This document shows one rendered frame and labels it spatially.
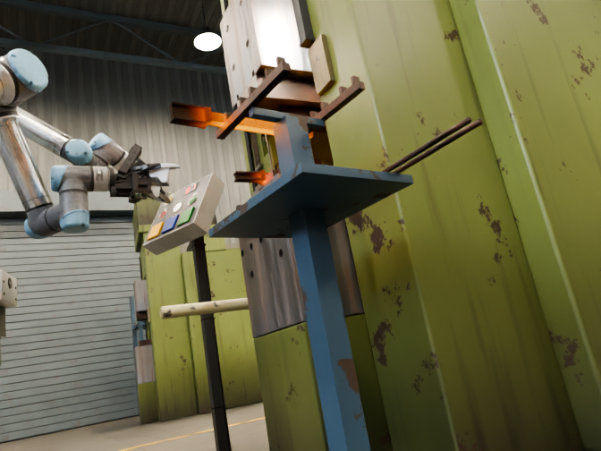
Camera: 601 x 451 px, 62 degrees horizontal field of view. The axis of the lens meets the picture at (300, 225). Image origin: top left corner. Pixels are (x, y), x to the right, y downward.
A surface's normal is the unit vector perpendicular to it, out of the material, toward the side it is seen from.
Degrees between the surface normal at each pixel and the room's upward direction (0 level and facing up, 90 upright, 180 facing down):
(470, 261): 90
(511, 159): 90
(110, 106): 90
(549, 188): 90
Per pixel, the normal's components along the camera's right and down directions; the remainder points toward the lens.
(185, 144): 0.44, -0.32
